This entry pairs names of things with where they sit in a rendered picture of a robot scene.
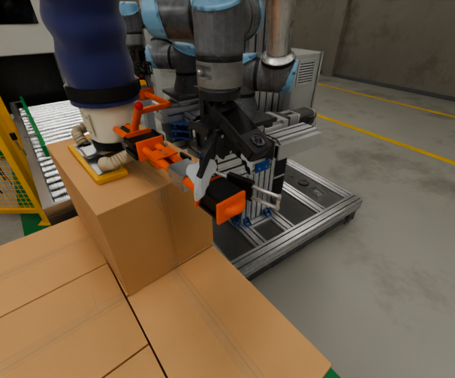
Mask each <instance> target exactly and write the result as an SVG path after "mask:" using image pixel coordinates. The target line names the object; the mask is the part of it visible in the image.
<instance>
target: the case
mask: <svg viewBox="0 0 455 378"><path fill-rule="evenodd" d="M164 141H166V142H167V144H168V146H169V147H171V148H172V149H173V150H175V151H177V152H178V153H177V155H179V156H180V154H179V153H180V152H184V153H185V154H187V155H188V156H190V157H191V161H193V162H195V163H197V162H198V160H199V159H197V158H195V157H194V156H192V155H190V154H189V153H187V152H186V151H183V150H182V149H180V148H178V147H177V146H175V145H174V144H172V143H170V142H168V141H167V140H164ZM75 143H76V141H74V139H73V138H71V139H66V140H62V141H59V142H54V143H51V144H48V145H46V147H47V150H48V152H49V153H50V157H51V158H52V160H53V163H54V164H55V166H56V169H57V171H58V173H59V175H60V177H61V179H62V182H63V184H64V186H65V188H66V190H67V192H68V195H69V197H70V198H71V201H72V203H73V204H74V208H75V209H76V211H77V213H78V215H79V217H80V219H81V221H82V222H83V224H84V225H85V227H86V228H87V230H88V231H89V233H90V235H91V236H92V238H93V239H94V241H95V243H96V245H97V246H98V247H99V249H100V250H101V252H102V254H103V255H104V257H105V259H106V260H107V261H108V263H109V264H110V267H111V268H112V270H113V271H114V273H115V274H116V276H117V277H118V279H119V281H120V282H121V284H122V285H123V287H124V288H125V290H126V292H127V293H128V295H129V296H132V295H133V294H135V293H136V292H138V291H139V290H141V289H142V288H144V287H145V286H147V285H148V284H150V283H152V282H153V281H154V280H156V279H157V278H159V277H161V276H162V275H163V274H165V273H166V272H168V271H170V270H171V269H172V268H174V267H175V266H177V265H179V264H180V263H181V262H183V261H184V260H186V259H188V258H189V257H190V256H192V255H193V254H195V253H197V252H198V251H199V250H201V249H202V248H204V247H206V246H207V245H209V244H210V243H212V242H213V233H212V216H210V215H209V214H208V213H207V212H205V211H204V210H203V209H202V208H201V207H200V206H197V207H196V206H195V205H194V194H193V191H191V190H188V191H186V192H183V191H182V190H180V189H179V188H178V187H177V186H176V185H174V184H173V183H172V182H171V181H169V177H168V172H166V171H165V170H164V169H162V168H161V169H159V168H157V167H156V166H153V165H152V164H151V163H149V162H148V161H147V160H145V161H142V162H140V161H139V162H136V163H135V162H133V161H131V162H130V161H129V163H125V164H124V165H122V166H123V167H124V168H125V169H126V170H127V171H128V175H126V176H123V177H121V178H118V179H115V180H113V181H109V182H107V183H105V184H101V185H98V184H97V183H96V182H95V180H94V179H93V178H92V177H91V176H90V174H89V173H88V172H87V171H86V170H85V168H84V167H83V166H82V164H81V163H80V162H79V161H78V159H76V158H75V156H74V155H73V154H72V153H71V151H70V150H69V149H68V146H69V145H72V144H75Z"/></svg>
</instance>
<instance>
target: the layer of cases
mask: <svg viewBox="0 0 455 378"><path fill-rule="evenodd" d="M331 366H332V364H331V363H330V362H329V361H328V360H327V359H326V358H325V357H324V356H323V355H322V354H321V353H320V352H319V351H318V350H317V349H316V348H315V347H314V346H313V345H312V344H311V343H310V342H309V341H308V340H307V339H306V338H305V337H304V336H303V335H302V334H301V333H300V332H299V331H298V330H297V329H296V328H295V327H294V326H293V325H292V324H291V323H290V322H289V321H288V320H287V319H286V318H285V317H284V316H283V315H282V314H281V313H280V312H279V311H278V310H277V309H276V308H275V307H274V306H273V305H272V304H271V303H270V302H269V301H268V300H267V299H266V298H265V297H264V296H263V295H262V294H261V293H260V292H259V291H258V290H257V289H256V288H255V287H254V286H253V285H252V284H251V283H250V282H249V281H248V280H247V279H246V278H245V277H244V276H243V275H242V274H241V273H240V272H239V271H238V270H237V269H236V268H235V267H234V266H233V265H232V264H231V263H230V262H229V261H228V260H227V259H226V258H225V257H224V256H223V255H222V254H221V253H220V252H219V251H218V250H217V249H216V248H215V247H214V246H212V244H211V243H210V244H208V245H207V246H206V247H204V248H202V249H201V250H199V251H198V252H197V253H195V254H193V255H192V256H190V257H189V258H188V259H186V260H184V261H183V262H181V263H180V264H179V265H177V266H175V267H174V268H172V269H171V270H170V271H168V272H166V273H165V274H163V275H162V276H161V277H159V278H157V279H156V280H154V281H153V282H151V283H150V284H148V285H147V286H145V287H144V288H142V289H141V290H139V291H138V292H136V293H135V294H133V295H132V296H129V295H128V293H127V292H126V290H125V288H124V287H123V285H122V284H121V282H120V281H119V279H118V277H117V276H116V274H115V273H114V271H113V270H112V268H111V267H110V264H109V263H108V261H107V260H106V259H105V257H104V255H103V254H102V252H101V250H100V249H99V247H98V246H97V245H96V243H95V241H94V239H93V238H92V236H91V235H90V233H89V231H88V230H87V228H86V227H85V225H84V224H83V222H82V221H81V219H80V217H79V215H78V216H76V217H73V218H71V219H68V220H65V221H63V222H61V223H58V224H56V225H53V226H50V227H47V228H46V229H43V230H40V231H37V232H34V233H32V234H30V235H27V236H25V237H22V238H19V239H17V240H15V241H12V242H9V243H7V244H4V245H2V246H0V378H325V376H326V374H327V372H328V371H329V369H330V368H331Z"/></svg>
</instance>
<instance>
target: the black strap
mask: <svg viewBox="0 0 455 378"><path fill-rule="evenodd" d="M63 87H64V90H65V93H66V95H67V98H68V100H70V101H73V102H76V103H81V104H105V103H112V102H117V101H123V100H126V99H129V98H132V97H134V96H136V95H138V94H139V93H140V89H141V86H140V79H138V78H136V77H135V78H134V81H133V82H131V83H129V84H127V85H122V86H119V87H115V88H104V89H76V88H72V87H70V86H69V85H68V83H67V82H66V83H65V84H64V85H63Z"/></svg>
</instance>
